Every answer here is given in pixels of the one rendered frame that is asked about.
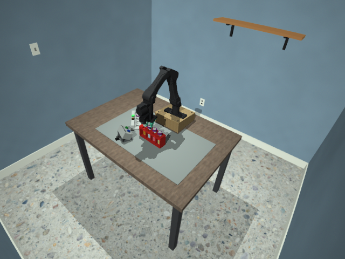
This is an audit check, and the pale grey flat mat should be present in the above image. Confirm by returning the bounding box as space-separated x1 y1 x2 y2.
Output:
96 107 216 185

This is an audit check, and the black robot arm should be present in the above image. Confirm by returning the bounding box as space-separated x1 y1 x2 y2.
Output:
136 66 187 124

